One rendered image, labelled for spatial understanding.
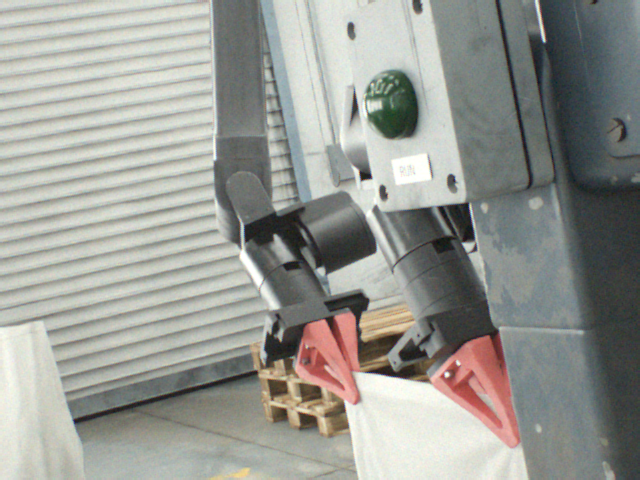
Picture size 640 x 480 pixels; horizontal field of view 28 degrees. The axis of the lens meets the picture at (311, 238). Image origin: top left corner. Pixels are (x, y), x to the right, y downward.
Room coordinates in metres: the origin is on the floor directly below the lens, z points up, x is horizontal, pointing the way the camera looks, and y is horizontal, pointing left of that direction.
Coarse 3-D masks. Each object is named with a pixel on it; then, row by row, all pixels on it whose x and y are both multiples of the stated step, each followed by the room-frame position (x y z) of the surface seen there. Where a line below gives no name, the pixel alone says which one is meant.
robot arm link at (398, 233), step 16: (432, 208) 0.95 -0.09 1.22; (448, 208) 0.98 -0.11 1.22; (464, 208) 0.97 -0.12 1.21; (368, 224) 0.97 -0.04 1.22; (384, 224) 0.95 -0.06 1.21; (400, 224) 0.94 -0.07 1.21; (416, 224) 0.94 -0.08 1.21; (432, 224) 0.94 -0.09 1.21; (448, 224) 0.95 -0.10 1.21; (464, 224) 0.97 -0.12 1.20; (384, 240) 0.95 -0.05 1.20; (400, 240) 0.94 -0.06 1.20; (416, 240) 0.93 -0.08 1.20; (432, 240) 0.93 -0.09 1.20; (448, 240) 0.95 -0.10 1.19; (464, 240) 0.98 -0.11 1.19; (384, 256) 0.96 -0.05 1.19; (400, 256) 0.94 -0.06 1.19
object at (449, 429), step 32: (384, 384) 1.08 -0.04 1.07; (416, 384) 1.02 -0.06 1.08; (352, 416) 1.16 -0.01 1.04; (384, 416) 1.09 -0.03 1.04; (416, 416) 1.03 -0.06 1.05; (448, 416) 0.97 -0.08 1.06; (384, 448) 1.11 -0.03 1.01; (416, 448) 1.04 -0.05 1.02; (448, 448) 0.98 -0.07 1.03; (480, 448) 0.94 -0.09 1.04
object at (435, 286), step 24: (408, 264) 0.93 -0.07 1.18; (432, 264) 0.93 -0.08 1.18; (456, 264) 0.93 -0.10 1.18; (408, 288) 0.93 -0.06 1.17; (432, 288) 0.92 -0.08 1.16; (456, 288) 0.92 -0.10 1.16; (480, 288) 0.93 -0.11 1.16; (432, 312) 0.92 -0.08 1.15; (456, 312) 0.90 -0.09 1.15; (408, 336) 0.90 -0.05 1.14; (408, 360) 0.92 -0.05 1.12
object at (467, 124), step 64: (384, 0) 0.54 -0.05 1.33; (448, 0) 0.51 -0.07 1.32; (512, 0) 0.52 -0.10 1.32; (384, 64) 0.55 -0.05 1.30; (448, 64) 0.51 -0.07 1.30; (512, 64) 0.52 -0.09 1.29; (448, 128) 0.51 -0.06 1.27; (512, 128) 0.52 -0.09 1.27; (384, 192) 0.57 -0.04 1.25; (448, 192) 0.52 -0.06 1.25
